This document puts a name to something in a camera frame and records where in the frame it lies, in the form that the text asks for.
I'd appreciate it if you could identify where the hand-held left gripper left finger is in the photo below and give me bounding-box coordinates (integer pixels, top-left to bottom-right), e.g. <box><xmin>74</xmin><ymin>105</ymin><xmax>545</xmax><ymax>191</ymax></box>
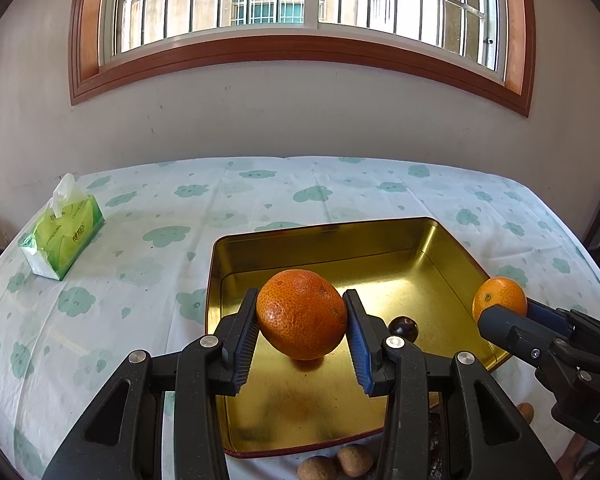
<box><xmin>42</xmin><ymin>287</ymin><xmax>261</xmax><ymax>480</ymax></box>

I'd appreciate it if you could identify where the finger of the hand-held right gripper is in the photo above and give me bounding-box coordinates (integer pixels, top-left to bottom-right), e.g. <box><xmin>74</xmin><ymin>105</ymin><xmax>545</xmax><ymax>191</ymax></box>
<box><xmin>526</xmin><ymin>297</ymin><xmax>600</xmax><ymax>348</ymax></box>
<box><xmin>478</xmin><ymin>305</ymin><xmax>561</xmax><ymax>368</ymax></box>

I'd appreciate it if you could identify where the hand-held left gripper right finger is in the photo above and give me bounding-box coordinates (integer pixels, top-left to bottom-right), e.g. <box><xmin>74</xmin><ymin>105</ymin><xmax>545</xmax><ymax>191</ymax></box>
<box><xmin>342</xmin><ymin>288</ymin><xmax>563</xmax><ymax>480</ymax></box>

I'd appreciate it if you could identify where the small orange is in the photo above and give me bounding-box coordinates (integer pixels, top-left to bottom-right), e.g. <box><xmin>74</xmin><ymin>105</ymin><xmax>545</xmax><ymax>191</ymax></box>
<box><xmin>472</xmin><ymin>277</ymin><xmax>528</xmax><ymax>331</ymax></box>

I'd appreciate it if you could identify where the large deep orange tangerine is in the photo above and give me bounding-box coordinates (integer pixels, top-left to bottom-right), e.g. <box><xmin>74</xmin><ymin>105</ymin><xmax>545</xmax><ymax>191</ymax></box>
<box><xmin>256</xmin><ymin>269</ymin><xmax>348</xmax><ymax>361</ymax></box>

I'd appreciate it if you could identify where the gold metal tin tray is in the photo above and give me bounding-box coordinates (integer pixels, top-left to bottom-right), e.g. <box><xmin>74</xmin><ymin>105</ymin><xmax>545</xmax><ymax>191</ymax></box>
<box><xmin>203</xmin><ymin>216</ymin><xmax>513</xmax><ymax>460</ymax></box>

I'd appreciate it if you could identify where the person's bare leg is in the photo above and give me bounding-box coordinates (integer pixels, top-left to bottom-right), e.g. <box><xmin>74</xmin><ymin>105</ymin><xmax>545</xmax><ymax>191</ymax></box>
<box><xmin>562</xmin><ymin>432</ymin><xmax>588</xmax><ymax>473</ymax></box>

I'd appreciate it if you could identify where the green tissue pack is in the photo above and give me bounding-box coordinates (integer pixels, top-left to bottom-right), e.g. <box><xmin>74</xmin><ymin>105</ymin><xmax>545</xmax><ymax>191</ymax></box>
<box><xmin>19</xmin><ymin>173</ymin><xmax>106</xmax><ymax>281</ymax></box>

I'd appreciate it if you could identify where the wooden framed barred window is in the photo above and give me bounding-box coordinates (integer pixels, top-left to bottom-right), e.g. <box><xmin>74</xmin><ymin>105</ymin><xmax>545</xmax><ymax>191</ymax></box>
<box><xmin>69</xmin><ymin>0</ymin><xmax>537</xmax><ymax>118</ymax></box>

